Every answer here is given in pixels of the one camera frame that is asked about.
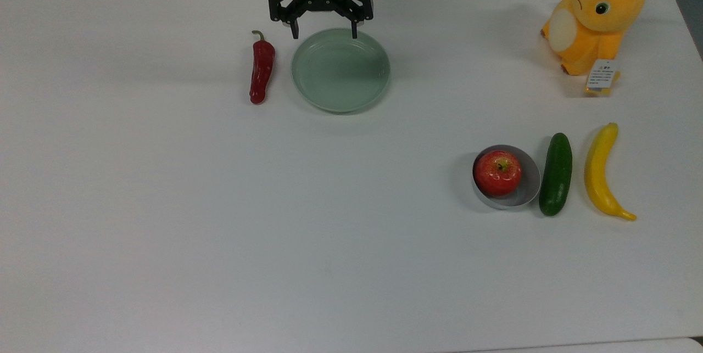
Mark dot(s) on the pale green plate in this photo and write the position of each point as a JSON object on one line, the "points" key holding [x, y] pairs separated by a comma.
{"points": [[340, 70]]}

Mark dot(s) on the orange plush toy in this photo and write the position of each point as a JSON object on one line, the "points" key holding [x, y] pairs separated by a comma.
{"points": [[596, 18]]}

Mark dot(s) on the white paper toy tag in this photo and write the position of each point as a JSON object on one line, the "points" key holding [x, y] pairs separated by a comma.
{"points": [[601, 74]]}

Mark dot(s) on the yellow banana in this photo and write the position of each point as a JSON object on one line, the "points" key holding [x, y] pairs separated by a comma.
{"points": [[597, 173]]}

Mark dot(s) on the red chili pepper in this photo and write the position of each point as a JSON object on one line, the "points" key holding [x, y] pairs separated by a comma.
{"points": [[262, 69]]}

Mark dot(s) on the red apple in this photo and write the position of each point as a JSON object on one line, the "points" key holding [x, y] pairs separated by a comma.
{"points": [[497, 172]]}

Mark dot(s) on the green cucumber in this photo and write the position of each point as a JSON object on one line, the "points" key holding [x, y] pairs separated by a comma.
{"points": [[556, 174]]}

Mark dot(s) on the round metal bowl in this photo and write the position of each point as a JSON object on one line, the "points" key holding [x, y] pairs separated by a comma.
{"points": [[529, 178]]}

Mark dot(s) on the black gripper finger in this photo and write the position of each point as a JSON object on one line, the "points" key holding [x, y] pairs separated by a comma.
{"points": [[362, 0], [280, 7]]}

